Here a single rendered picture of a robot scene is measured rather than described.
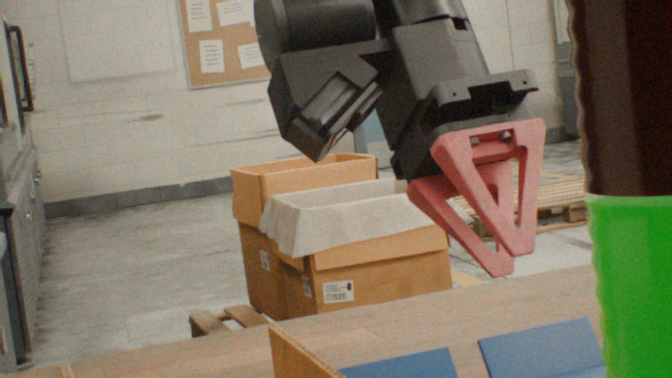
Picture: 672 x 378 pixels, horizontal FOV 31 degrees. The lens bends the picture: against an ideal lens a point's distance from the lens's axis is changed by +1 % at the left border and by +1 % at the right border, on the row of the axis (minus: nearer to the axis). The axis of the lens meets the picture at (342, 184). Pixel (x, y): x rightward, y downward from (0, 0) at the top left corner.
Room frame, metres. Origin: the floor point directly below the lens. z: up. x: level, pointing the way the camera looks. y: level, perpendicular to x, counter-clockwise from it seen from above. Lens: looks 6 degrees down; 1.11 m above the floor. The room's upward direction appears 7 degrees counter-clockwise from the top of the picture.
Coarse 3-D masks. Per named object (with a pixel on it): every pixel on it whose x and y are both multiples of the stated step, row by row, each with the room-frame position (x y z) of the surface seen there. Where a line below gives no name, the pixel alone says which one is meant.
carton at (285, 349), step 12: (276, 336) 0.65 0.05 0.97; (288, 336) 0.63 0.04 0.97; (276, 348) 0.65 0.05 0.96; (288, 348) 0.62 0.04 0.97; (300, 348) 0.60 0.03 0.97; (276, 360) 0.65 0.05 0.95; (288, 360) 0.62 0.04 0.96; (300, 360) 0.60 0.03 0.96; (312, 360) 0.57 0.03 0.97; (324, 360) 0.57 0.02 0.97; (276, 372) 0.66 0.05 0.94; (288, 372) 0.63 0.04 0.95; (300, 372) 0.60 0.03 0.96; (312, 372) 0.58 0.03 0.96; (324, 372) 0.55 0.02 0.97; (336, 372) 0.54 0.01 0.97
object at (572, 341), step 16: (576, 320) 0.67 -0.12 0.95; (496, 336) 0.66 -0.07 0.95; (512, 336) 0.66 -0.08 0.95; (528, 336) 0.66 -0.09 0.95; (544, 336) 0.66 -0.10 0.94; (560, 336) 0.66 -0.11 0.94; (576, 336) 0.67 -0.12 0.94; (592, 336) 0.67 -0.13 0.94; (496, 352) 0.65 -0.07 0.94; (512, 352) 0.65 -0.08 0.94; (528, 352) 0.65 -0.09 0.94; (544, 352) 0.66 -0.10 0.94; (560, 352) 0.66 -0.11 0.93; (576, 352) 0.66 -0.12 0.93; (592, 352) 0.66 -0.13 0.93; (496, 368) 0.65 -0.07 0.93; (512, 368) 0.65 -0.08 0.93; (528, 368) 0.65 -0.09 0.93; (544, 368) 0.65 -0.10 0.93; (560, 368) 0.65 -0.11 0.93; (576, 368) 0.66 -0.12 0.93; (592, 368) 0.66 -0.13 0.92
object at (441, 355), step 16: (416, 352) 0.64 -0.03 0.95; (432, 352) 0.64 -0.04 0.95; (448, 352) 0.64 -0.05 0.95; (352, 368) 0.63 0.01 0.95; (368, 368) 0.63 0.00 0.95; (384, 368) 0.63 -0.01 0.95; (400, 368) 0.63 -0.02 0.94; (416, 368) 0.64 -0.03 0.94; (432, 368) 0.64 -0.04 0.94; (448, 368) 0.64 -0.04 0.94
